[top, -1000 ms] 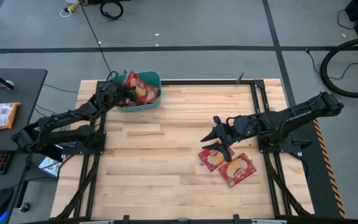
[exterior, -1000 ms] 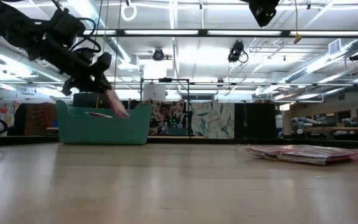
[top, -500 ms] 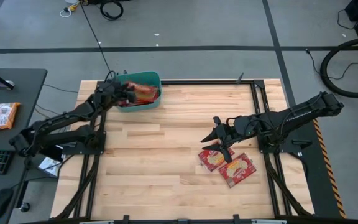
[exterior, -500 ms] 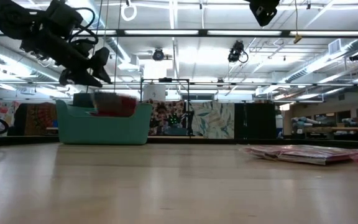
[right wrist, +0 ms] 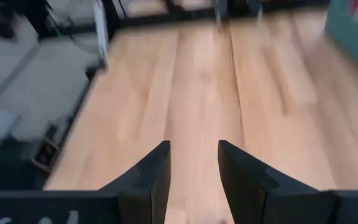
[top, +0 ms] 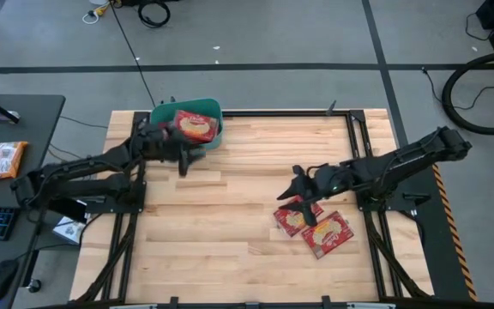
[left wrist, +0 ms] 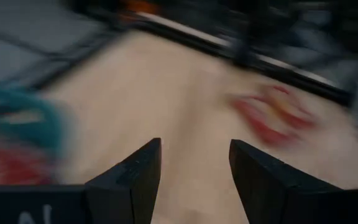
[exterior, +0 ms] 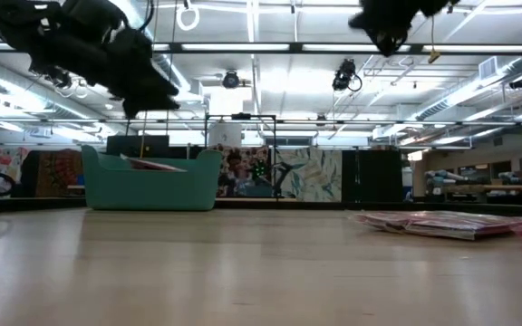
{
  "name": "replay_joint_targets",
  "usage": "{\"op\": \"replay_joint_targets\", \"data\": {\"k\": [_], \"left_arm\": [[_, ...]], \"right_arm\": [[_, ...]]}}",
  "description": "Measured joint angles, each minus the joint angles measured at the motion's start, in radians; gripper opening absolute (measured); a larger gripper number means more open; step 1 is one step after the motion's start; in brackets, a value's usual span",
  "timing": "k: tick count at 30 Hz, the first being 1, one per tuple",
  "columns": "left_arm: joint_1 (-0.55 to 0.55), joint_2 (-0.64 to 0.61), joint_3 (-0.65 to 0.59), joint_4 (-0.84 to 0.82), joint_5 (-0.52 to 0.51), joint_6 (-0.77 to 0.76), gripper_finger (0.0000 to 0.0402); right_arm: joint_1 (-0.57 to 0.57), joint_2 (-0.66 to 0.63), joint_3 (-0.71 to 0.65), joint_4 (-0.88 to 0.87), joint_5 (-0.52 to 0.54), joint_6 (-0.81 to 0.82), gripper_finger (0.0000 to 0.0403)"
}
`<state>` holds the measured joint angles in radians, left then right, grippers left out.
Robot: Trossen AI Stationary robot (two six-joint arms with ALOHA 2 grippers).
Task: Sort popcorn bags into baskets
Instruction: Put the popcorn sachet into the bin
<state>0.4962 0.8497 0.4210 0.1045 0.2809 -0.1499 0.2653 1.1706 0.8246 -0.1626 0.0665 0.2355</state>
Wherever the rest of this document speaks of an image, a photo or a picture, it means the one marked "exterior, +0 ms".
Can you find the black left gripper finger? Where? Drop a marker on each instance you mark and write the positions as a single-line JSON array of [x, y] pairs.
[[152, 104], [166, 89]]

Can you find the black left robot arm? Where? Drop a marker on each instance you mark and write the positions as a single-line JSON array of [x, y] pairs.
[[39, 36]]

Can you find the yellow hanging hook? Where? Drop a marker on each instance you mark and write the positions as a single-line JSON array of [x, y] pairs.
[[433, 56]]

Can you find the round black ceiling fixture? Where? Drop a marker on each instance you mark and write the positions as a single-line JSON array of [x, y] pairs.
[[231, 80]]

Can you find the white cylinder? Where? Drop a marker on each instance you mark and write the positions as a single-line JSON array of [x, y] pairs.
[[225, 136]]

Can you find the teal plastic basket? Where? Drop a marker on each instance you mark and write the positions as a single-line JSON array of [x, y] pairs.
[[152, 190]]

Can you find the colourful floral divider panel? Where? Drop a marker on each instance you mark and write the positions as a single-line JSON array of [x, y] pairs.
[[238, 176]]

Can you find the red patterned divider panel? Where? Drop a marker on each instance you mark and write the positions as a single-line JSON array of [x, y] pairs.
[[59, 172]]

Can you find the black cabinet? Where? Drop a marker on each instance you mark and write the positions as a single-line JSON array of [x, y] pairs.
[[372, 176]]

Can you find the leaf print divider panel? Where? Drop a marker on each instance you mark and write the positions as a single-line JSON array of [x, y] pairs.
[[311, 174]]

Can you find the floral pink divider panel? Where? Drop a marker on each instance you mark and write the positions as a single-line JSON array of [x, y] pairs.
[[2, 163]]

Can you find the wooden work table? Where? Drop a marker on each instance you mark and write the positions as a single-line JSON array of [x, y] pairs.
[[492, 187]]

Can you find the black overhead frame bar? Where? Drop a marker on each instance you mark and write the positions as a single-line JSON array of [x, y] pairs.
[[315, 47]]

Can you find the black ceiling camera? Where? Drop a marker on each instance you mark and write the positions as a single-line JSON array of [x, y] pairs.
[[345, 74]]

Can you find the black gantry frame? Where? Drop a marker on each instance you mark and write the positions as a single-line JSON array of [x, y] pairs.
[[206, 154]]

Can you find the silver air duct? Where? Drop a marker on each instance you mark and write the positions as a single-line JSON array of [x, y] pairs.
[[451, 104]]

